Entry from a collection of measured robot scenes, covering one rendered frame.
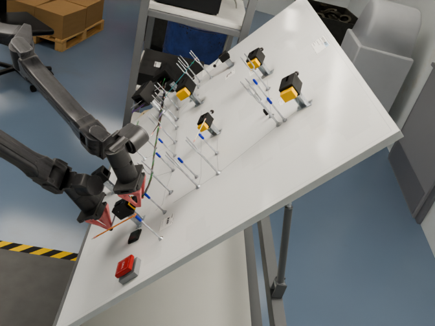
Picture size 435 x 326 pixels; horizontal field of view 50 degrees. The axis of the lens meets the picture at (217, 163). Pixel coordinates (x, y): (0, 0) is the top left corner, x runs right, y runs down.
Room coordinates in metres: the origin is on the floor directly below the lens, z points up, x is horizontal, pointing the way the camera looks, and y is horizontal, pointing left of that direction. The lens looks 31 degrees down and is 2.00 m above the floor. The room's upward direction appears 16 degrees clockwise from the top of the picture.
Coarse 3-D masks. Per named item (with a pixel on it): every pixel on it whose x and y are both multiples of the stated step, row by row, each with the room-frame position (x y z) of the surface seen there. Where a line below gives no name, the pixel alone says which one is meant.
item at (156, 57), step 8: (144, 56) 2.26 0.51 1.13; (152, 56) 2.30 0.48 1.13; (160, 56) 2.33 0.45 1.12; (168, 56) 2.36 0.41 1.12; (176, 56) 2.39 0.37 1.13; (144, 64) 2.16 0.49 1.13; (152, 64) 2.19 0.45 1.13; (160, 64) 2.22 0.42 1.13; (176, 64) 2.28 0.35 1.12; (184, 64) 2.32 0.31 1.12; (192, 64) 2.35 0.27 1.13; (144, 72) 2.06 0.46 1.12; (152, 72) 2.09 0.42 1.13; (144, 80) 2.05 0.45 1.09; (152, 80) 2.05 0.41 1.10; (176, 80) 2.08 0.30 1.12; (168, 88) 2.07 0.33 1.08
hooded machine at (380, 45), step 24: (384, 0) 4.85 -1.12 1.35; (360, 24) 4.93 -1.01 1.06; (384, 24) 4.65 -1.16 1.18; (408, 24) 4.69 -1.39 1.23; (360, 48) 4.56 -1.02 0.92; (384, 48) 4.62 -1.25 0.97; (408, 48) 4.66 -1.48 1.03; (360, 72) 4.57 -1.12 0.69; (384, 72) 4.59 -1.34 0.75; (384, 96) 4.60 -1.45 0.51
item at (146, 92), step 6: (144, 84) 1.81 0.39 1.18; (150, 84) 1.79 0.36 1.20; (138, 90) 1.78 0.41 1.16; (144, 90) 1.75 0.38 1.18; (150, 90) 1.77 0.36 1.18; (156, 90) 1.79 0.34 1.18; (132, 96) 1.75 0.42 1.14; (138, 96) 1.73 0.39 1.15; (144, 96) 1.73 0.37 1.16; (150, 96) 1.75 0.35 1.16; (138, 102) 1.76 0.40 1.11
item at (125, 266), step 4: (128, 256) 0.87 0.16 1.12; (132, 256) 0.87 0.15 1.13; (124, 260) 0.87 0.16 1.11; (128, 260) 0.86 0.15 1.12; (132, 260) 0.86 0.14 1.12; (120, 264) 0.86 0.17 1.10; (124, 264) 0.85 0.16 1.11; (128, 264) 0.84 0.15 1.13; (132, 264) 0.85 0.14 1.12; (120, 268) 0.84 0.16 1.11; (124, 268) 0.83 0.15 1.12; (128, 268) 0.83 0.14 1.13; (116, 272) 0.84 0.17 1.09; (120, 272) 0.83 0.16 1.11; (124, 272) 0.83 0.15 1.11; (116, 276) 0.83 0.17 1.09; (120, 276) 0.83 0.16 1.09
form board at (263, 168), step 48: (240, 48) 1.93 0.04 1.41; (288, 48) 1.61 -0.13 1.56; (336, 48) 1.38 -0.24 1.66; (240, 96) 1.47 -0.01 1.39; (336, 96) 1.12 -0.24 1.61; (144, 144) 1.60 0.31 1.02; (240, 144) 1.17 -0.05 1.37; (288, 144) 1.03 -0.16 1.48; (336, 144) 0.93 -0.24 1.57; (384, 144) 0.87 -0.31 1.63; (192, 192) 1.06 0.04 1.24; (240, 192) 0.95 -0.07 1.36; (288, 192) 0.85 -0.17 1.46; (96, 240) 1.10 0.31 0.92; (144, 240) 0.96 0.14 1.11; (192, 240) 0.86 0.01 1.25; (96, 288) 0.86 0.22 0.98
